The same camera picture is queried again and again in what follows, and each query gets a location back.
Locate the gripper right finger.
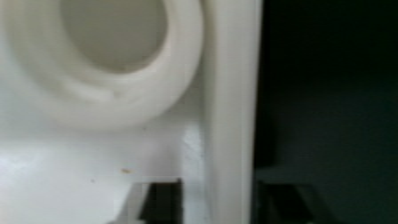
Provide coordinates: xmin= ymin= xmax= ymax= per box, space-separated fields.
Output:
xmin=254 ymin=170 xmax=332 ymax=224

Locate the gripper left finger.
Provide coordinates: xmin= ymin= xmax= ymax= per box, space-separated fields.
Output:
xmin=126 ymin=179 xmax=185 ymax=224

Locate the white square tabletop part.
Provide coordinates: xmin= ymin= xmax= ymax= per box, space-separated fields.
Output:
xmin=0 ymin=0 xmax=261 ymax=224

